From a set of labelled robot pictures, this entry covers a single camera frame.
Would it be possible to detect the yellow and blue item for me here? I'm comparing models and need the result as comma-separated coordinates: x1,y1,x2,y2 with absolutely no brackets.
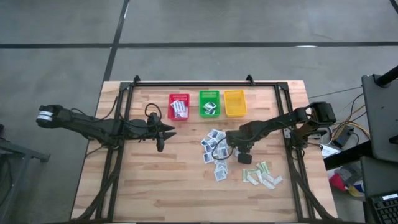
347,180,365,198

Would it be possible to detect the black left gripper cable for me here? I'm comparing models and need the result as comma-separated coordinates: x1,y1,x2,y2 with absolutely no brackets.
144,103,164,128

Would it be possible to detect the black pole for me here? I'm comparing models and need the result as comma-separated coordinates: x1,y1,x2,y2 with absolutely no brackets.
374,64,398,88

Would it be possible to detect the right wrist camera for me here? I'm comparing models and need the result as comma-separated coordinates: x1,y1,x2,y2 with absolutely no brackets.
237,151,253,166

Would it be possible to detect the grey metal stand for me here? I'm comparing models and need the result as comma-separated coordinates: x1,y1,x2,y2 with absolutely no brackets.
0,124,50,224

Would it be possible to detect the black power box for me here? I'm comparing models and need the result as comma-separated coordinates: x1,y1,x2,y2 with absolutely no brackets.
331,125,355,147

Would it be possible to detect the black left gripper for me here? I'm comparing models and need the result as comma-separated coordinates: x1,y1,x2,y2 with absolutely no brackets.
136,111,177,153

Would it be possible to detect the grey computer desk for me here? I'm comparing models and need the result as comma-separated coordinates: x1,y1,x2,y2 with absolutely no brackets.
360,73,398,224

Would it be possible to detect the red fabric item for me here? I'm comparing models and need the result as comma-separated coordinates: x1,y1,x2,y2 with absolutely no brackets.
328,172,346,192

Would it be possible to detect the red plastic basket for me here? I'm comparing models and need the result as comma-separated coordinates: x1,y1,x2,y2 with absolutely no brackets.
167,93,190,121

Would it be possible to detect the yellow plastic basket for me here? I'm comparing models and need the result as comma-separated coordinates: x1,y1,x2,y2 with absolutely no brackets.
223,89,248,118

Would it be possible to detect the white paper sheet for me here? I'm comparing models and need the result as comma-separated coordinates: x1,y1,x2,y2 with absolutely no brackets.
320,143,342,158

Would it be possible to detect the green plastic basket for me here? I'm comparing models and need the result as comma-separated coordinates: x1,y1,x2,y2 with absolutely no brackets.
198,90,221,118

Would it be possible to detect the black computer keyboard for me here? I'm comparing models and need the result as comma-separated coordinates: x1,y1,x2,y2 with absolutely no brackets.
371,192,398,224

